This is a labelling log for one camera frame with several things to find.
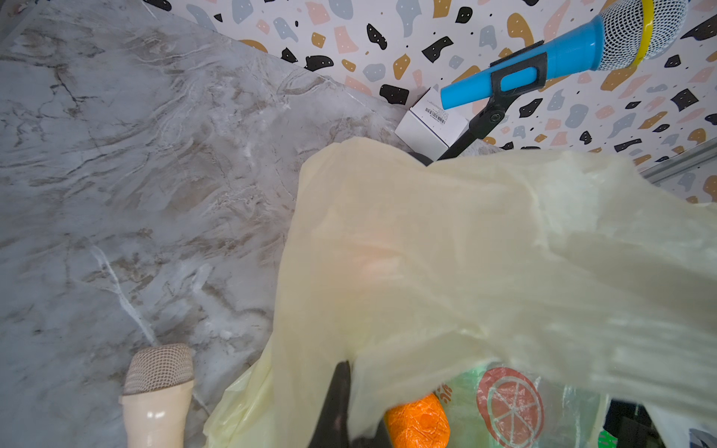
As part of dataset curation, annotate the black microphone stand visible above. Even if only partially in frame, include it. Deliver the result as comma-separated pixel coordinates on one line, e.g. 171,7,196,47
409,41,548,166

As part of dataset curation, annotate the orange toy fruit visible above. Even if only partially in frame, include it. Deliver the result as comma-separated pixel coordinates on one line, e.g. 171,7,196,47
384,393,451,448

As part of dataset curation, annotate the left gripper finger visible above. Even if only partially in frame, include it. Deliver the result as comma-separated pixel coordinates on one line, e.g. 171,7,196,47
308,360,392,448

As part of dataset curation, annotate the yellow plastic bag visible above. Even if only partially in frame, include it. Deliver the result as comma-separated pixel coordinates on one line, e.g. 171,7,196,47
204,138,716,447

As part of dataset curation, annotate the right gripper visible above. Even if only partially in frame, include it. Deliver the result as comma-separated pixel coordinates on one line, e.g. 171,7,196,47
601,399,666,448

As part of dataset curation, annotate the white cardboard box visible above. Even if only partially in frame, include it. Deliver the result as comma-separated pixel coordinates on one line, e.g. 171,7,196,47
395,88,469,162

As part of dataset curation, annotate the blue toy microphone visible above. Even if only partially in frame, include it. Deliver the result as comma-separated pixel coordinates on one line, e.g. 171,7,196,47
440,0,688,110

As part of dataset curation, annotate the beige toy microphone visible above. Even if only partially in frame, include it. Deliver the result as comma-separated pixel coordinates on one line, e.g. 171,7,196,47
119,343,194,448

